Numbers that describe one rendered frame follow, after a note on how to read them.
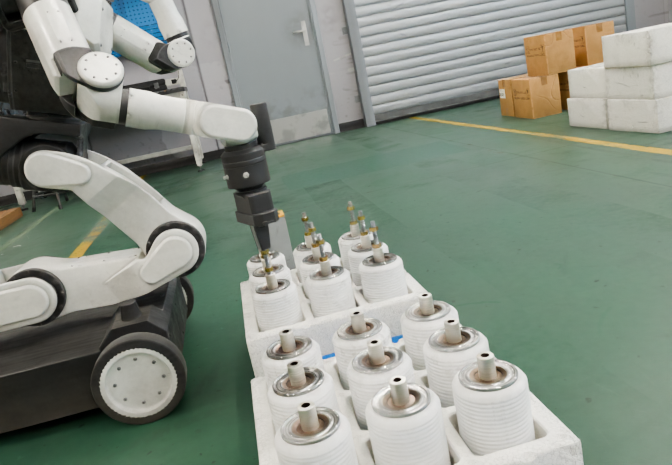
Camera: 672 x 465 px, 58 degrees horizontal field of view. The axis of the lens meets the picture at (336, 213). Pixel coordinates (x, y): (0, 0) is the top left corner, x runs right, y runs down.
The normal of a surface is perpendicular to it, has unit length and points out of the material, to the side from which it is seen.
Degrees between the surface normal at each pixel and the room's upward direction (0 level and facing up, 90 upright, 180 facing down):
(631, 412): 0
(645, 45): 90
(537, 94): 90
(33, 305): 90
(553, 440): 0
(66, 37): 56
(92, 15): 98
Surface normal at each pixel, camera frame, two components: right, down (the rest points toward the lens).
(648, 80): -0.96, 0.23
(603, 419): -0.19, -0.95
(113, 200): 0.43, 0.49
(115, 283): -0.15, 0.44
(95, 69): 0.36, -0.46
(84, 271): 0.19, 0.19
